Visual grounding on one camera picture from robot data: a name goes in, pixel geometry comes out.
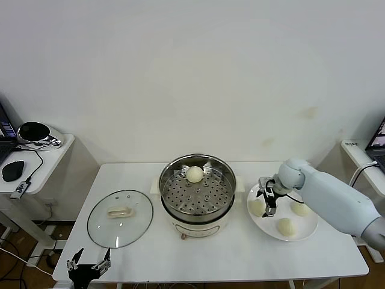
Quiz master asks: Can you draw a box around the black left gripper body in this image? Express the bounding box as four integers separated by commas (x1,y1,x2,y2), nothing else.
67,264,100,289

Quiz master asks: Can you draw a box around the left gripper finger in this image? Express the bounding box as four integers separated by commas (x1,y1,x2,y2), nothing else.
93,247,112,273
66,247,85,270

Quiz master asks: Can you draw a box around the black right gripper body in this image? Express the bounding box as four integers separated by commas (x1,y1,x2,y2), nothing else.
264,179,280,201

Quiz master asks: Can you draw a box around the white steamed baozi bun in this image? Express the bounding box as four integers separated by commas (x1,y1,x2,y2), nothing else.
249,199,267,217
277,217,298,240
291,200,312,216
185,166,203,184

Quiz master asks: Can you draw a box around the glass lid cream handle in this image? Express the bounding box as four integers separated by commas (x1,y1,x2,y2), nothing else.
87,188,154,249

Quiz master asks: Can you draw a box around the stainless steel steamer basket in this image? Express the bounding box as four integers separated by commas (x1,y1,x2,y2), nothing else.
149,154,246,215

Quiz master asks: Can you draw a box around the white round plate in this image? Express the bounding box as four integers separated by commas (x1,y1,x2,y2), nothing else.
246,179,319,241

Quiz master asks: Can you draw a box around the cream electric cooking pot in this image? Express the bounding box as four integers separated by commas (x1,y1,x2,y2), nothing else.
161,192,243,241

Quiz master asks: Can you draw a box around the white side table with label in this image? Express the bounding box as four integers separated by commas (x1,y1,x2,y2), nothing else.
340,140,385,263

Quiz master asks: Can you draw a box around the grey usb dongle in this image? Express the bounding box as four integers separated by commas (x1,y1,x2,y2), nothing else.
10,180,31,199

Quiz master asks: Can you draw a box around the white side table with mouse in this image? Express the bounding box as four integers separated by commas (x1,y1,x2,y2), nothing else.
0,133,75,251

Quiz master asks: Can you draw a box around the black computer mouse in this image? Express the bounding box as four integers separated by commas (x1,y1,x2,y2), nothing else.
2,160,25,182

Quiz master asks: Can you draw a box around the black laptop beside label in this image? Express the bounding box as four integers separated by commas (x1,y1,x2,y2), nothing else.
365,116,385,174

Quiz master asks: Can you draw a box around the shiny chrome black gadget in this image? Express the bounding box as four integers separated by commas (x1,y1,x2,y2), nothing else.
16,121,67,148

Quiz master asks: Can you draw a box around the black laptop beside mouse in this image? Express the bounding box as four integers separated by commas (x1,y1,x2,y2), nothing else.
0,101,19,165

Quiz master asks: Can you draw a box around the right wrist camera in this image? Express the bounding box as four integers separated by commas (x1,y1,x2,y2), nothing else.
258,176,274,192

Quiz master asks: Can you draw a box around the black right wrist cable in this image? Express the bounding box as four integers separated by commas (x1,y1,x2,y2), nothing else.
282,194,304,205

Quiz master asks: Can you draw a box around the black floor cable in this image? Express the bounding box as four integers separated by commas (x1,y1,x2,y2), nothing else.
0,231,63,289

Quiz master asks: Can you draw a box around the white floor cable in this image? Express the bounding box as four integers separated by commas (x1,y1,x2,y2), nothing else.
0,246,54,275

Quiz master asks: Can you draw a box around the white laptop cable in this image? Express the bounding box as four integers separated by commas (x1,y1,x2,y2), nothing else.
348,161,378,187

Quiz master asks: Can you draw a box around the black dongle cable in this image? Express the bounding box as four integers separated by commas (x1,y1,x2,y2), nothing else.
13,147,43,183

